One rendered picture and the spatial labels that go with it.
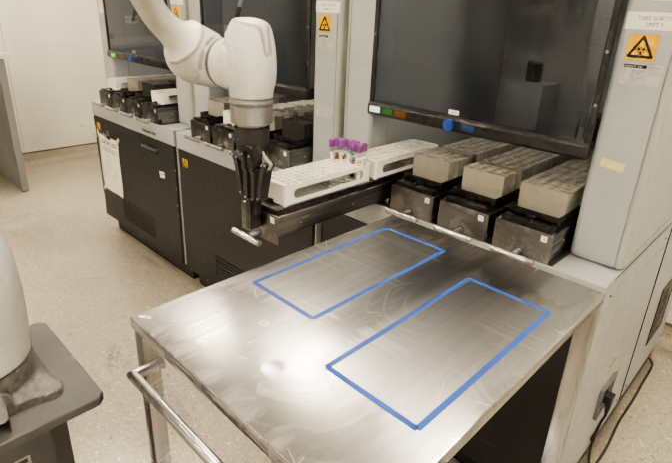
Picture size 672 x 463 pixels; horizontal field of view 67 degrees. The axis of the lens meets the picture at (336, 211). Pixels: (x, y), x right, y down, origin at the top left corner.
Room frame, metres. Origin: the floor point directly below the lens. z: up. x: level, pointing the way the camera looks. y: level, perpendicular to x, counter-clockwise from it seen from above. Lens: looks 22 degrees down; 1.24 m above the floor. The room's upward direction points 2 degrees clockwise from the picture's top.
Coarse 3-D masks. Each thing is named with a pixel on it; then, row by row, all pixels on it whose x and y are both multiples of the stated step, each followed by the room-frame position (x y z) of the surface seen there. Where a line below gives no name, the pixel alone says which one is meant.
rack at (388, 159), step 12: (396, 144) 1.50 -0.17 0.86; (408, 144) 1.52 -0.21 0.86; (420, 144) 1.52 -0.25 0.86; (432, 144) 1.52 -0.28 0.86; (372, 156) 1.36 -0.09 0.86; (384, 156) 1.36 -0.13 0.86; (396, 156) 1.37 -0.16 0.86; (408, 156) 1.41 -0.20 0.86; (372, 168) 1.31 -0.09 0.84; (384, 168) 1.44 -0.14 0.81; (396, 168) 1.44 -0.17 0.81; (408, 168) 1.41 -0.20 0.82
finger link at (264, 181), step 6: (264, 168) 1.03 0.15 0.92; (264, 174) 1.03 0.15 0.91; (270, 174) 1.05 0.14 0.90; (264, 180) 1.04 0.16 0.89; (270, 180) 1.05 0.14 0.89; (258, 186) 1.04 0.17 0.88; (264, 186) 1.04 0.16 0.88; (258, 192) 1.04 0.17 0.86; (264, 192) 1.05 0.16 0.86; (258, 198) 1.04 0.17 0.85
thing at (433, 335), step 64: (320, 256) 0.83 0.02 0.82; (384, 256) 0.84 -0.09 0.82; (448, 256) 0.85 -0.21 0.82; (192, 320) 0.61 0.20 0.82; (256, 320) 0.62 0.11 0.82; (320, 320) 0.63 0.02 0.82; (384, 320) 0.63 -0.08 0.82; (448, 320) 0.64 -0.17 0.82; (512, 320) 0.65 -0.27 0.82; (576, 320) 0.66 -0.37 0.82; (192, 384) 0.50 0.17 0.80; (256, 384) 0.49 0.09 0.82; (320, 384) 0.49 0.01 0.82; (384, 384) 0.50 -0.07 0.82; (448, 384) 0.50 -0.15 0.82; (512, 384) 0.51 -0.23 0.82; (576, 384) 0.73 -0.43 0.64; (192, 448) 0.43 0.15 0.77; (320, 448) 0.40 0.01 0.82; (384, 448) 0.40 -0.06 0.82; (448, 448) 0.40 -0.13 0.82
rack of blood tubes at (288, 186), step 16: (336, 160) 1.31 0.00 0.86; (272, 176) 1.15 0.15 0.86; (288, 176) 1.16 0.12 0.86; (304, 176) 1.16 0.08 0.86; (320, 176) 1.16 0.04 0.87; (336, 176) 1.20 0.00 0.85; (368, 176) 1.29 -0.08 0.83; (272, 192) 1.11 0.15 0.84; (288, 192) 1.09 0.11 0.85; (304, 192) 1.20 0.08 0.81; (320, 192) 1.16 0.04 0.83
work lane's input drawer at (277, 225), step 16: (400, 176) 1.38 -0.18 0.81; (336, 192) 1.19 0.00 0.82; (352, 192) 1.23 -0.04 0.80; (368, 192) 1.26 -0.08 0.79; (384, 192) 1.31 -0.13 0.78; (272, 208) 1.06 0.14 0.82; (288, 208) 1.07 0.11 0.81; (304, 208) 1.10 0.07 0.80; (320, 208) 1.13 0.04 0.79; (336, 208) 1.17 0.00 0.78; (352, 208) 1.22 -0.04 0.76; (272, 224) 1.05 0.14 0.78; (288, 224) 1.06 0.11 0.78; (304, 224) 1.10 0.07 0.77; (256, 240) 1.03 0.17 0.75; (272, 240) 1.05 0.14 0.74
